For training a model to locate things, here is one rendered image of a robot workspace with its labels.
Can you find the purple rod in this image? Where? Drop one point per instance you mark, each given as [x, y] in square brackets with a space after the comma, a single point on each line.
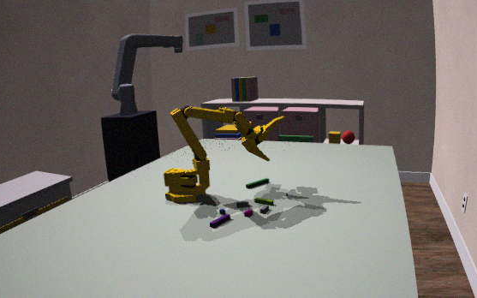
[219, 220]

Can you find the lime green rod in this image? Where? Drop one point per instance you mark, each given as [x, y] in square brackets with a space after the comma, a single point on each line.
[263, 201]

